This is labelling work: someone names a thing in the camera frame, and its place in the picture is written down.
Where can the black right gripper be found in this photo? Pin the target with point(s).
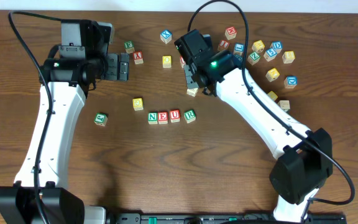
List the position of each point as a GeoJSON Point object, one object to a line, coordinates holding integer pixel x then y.
{"type": "Point", "coordinates": [190, 77]}

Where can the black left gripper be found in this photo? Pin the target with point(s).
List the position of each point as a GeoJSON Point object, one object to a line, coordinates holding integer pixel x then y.
{"type": "Point", "coordinates": [111, 66]}

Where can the green R wooden block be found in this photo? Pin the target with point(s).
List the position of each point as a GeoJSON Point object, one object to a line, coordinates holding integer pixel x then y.
{"type": "Point", "coordinates": [189, 116]}

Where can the red u block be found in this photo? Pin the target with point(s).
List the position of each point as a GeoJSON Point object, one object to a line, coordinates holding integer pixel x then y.
{"type": "Point", "coordinates": [182, 62]}
{"type": "Point", "coordinates": [175, 116]}

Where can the red E wooden block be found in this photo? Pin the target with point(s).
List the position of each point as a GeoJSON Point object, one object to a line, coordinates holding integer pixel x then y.
{"type": "Point", "coordinates": [162, 117]}

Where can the green N wooden block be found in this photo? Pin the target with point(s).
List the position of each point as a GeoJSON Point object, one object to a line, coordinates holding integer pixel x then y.
{"type": "Point", "coordinates": [152, 118]}

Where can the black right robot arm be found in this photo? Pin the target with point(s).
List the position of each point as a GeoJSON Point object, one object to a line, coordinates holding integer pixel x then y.
{"type": "Point", "coordinates": [303, 158]}

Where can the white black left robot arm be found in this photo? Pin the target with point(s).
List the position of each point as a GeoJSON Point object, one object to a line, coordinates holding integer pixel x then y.
{"type": "Point", "coordinates": [39, 193]}

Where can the plain wood top block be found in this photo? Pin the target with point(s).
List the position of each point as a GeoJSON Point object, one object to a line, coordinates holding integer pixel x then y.
{"type": "Point", "coordinates": [192, 91]}

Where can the red X wooden block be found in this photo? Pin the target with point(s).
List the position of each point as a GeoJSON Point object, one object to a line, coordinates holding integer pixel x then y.
{"type": "Point", "coordinates": [138, 57]}

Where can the green F wooden block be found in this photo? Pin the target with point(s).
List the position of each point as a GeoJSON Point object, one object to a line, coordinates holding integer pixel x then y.
{"type": "Point", "coordinates": [129, 47]}

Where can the yellow O wooden block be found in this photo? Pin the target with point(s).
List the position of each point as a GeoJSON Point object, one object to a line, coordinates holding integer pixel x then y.
{"type": "Point", "coordinates": [167, 61]}

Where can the yellow G wooden block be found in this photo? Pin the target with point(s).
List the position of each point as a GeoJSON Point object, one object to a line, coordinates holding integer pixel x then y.
{"type": "Point", "coordinates": [137, 104]}

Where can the red I block upper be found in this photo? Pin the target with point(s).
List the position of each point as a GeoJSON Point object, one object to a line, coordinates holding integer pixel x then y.
{"type": "Point", "coordinates": [223, 45]}

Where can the blue X wooden block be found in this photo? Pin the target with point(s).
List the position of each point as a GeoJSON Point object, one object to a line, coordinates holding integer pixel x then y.
{"type": "Point", "coordinates": [166, 36]}

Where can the blue L wooden block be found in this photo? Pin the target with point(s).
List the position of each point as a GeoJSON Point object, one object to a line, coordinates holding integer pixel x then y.
{"type": "Point", "coordinates": [239, 49]}

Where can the green J wooden block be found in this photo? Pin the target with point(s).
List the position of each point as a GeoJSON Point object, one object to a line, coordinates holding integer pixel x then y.
{"type": "Point", "coordinates": [101, 119]}

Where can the red H wooden block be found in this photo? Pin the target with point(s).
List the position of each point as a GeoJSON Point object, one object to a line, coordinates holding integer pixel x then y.
{"type": "Point", "coordinates": [230, 32]}

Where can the green Z wooden block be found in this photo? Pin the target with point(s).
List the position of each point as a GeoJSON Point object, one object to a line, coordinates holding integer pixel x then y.
{"type": "Point", "coordinates": [253, 58]}

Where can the yellow block near D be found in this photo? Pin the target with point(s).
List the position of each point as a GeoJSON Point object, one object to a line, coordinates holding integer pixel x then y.
{"type": "Point", "coordinates": [258, 46]}

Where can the yellow A wooden block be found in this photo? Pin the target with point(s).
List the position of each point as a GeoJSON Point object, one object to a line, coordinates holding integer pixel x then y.
{"type": "Point", "coordinates": [272, 74]}

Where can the yellow S wooden block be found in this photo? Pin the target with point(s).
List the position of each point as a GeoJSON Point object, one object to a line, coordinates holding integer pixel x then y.
{"type": "Point", "coordinates": [272, 95]}

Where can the blue 5 wooden block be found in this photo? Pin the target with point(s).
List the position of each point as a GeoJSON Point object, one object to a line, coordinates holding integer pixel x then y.
{"type": "Point", "coordinates": [270, 54]}

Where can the blue D block upper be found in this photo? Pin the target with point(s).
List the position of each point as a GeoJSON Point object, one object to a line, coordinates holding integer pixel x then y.
{"type": "Point", "coordinates": [276, 46]}

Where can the blue d block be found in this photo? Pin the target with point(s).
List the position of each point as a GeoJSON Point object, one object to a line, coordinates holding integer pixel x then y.
{"type": "Point", "coordinates": [290, 82]}
{"type": "Point", "coordinates": [276, 46]}

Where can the wood L top block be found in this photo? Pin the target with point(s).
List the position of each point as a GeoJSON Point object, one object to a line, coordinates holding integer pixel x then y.
{"type": "Point", "coordinates": [284, 105]}

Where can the blue D block lower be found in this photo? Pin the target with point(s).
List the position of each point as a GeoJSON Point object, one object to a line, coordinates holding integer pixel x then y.
{"type": "Point", "coordinates": [290, 82]}

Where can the yellow 8 wooden block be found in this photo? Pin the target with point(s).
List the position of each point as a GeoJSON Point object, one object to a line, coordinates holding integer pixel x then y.
{"type": "Point", "coordinates": [288, 57]}

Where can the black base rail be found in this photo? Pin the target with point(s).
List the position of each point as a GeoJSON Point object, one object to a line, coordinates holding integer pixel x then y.
{"type": "Point", "coordinates": [263, 218]}

